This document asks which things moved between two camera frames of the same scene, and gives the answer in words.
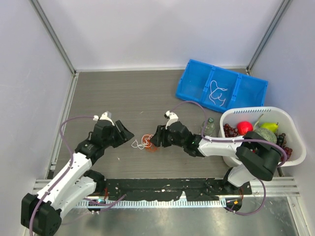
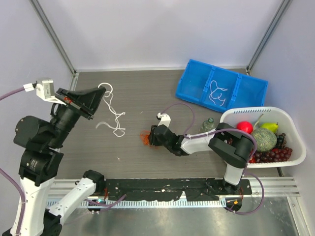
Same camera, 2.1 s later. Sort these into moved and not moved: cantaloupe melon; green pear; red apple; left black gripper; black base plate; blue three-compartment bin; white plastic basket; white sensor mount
Moved: white sensor mount; left black gripper
Not moved: green pear; red apple; white plastic basket; cantaloupe melon; blue three-compartment bin; black base plate
